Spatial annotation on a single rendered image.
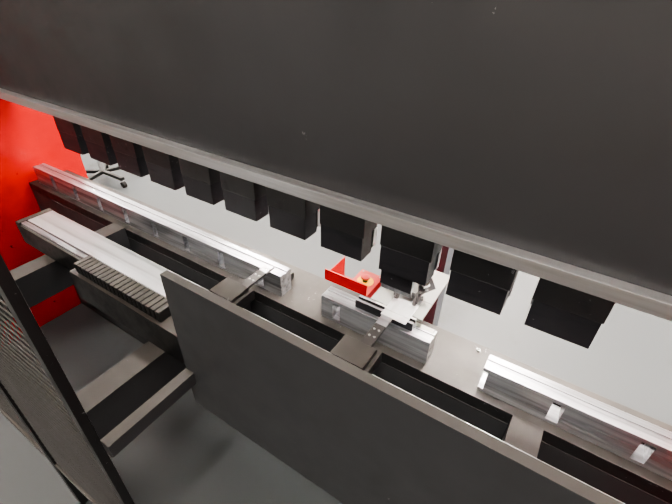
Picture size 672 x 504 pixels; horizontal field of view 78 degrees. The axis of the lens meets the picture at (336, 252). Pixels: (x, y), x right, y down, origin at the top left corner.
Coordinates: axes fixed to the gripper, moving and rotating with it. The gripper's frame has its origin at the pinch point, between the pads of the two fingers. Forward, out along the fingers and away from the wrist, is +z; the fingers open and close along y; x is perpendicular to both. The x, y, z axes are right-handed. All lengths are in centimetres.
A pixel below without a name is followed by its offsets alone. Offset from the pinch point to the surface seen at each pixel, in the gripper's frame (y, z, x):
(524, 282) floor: 26, -36, 203
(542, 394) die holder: 44.1, 10.5, -3.5
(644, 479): 71, 20, 0
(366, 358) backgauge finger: 2.0, 18.4, -23.6
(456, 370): 21.4, 15.4, 4.9
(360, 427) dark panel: 15, 23, -57
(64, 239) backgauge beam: -126, 28, -28
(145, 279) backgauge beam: -80, 27, -26
